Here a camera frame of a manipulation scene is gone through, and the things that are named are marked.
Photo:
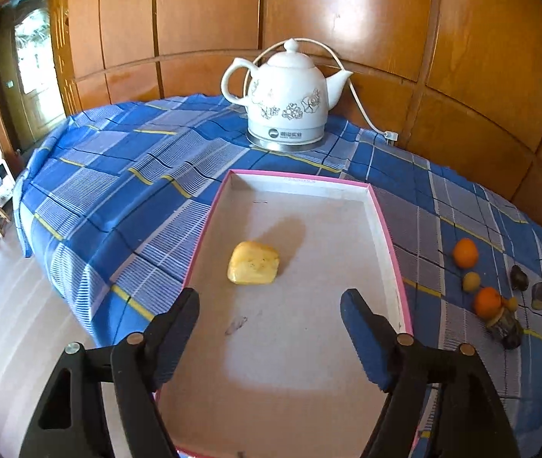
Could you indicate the blue plaid tablecloth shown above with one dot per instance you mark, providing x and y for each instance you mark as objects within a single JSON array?
[{"x": 112, "y": 202}]

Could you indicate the dark flat water caltrop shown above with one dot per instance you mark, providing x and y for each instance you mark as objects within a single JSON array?
[{"x": 519, "y": 280}]

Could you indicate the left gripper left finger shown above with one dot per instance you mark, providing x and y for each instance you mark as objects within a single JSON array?
[{"x": 69, "y": 419}]

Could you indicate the pink rimmed white tray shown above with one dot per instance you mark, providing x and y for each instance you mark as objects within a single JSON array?
[{"x": 270, "y": 370}]

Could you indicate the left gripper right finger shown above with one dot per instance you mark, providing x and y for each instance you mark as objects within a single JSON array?
[{"x": 470, "y": 420}]

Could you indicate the wooden glass door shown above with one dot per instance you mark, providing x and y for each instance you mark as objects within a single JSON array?
[{"x": 30, "y": 100}]

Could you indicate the small yellow round fruit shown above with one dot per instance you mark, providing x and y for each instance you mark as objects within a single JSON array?
[{"x": 512, "y": 304}]

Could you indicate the tan round longan fruit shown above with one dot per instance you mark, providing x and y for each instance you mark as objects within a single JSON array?
[{"x": 471, "y": 282}]

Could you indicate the orange tangerine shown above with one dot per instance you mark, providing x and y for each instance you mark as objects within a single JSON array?
[
  {"x": 487, "y": 303},
  {"x": 465, "y": 254}
]

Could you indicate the yellow fruit piece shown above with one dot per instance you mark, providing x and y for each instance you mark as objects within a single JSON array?
[{"x": 253, "y": 263}]

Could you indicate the white ceramic electric kettle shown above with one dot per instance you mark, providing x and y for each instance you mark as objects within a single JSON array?
[{"x": 288, "y": 99}]

